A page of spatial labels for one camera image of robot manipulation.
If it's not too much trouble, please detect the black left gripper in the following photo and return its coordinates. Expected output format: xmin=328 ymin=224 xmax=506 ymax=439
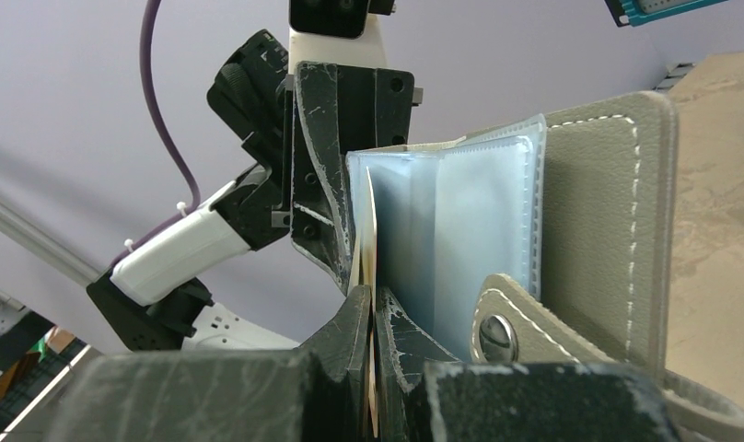
xmin=280 ymin=62 xmax=423 ymax=293

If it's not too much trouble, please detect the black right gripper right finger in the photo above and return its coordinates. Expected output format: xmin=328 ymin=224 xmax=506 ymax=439
xmin=375 ymin=286 xmax=680 ymax=441

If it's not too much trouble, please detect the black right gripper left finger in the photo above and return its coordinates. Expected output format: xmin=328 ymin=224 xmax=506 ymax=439
xmin=48 ymin=285 xmax=372 ymax=442

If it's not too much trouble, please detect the grey card holder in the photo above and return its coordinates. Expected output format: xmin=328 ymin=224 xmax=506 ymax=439
xmin=346 ymin=91 xmax=744 ymax=441

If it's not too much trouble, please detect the aluminium frame rail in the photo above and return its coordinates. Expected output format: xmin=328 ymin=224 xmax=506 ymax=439
xmin=0 ymin=199 xmax=101 ymax=286

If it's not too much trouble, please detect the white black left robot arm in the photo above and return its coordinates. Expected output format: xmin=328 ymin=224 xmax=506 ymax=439
xmin=87 ymin=26 xmax=418 ymax=351

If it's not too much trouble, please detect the single orange credit card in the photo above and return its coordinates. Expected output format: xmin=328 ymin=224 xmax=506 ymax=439
xmin=356 ymin=167 xmax=379 ymax=441

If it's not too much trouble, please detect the blue network switch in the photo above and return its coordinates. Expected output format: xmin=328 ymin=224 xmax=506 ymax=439
xmin=604 ymin=0 xmax=724 ymax=28

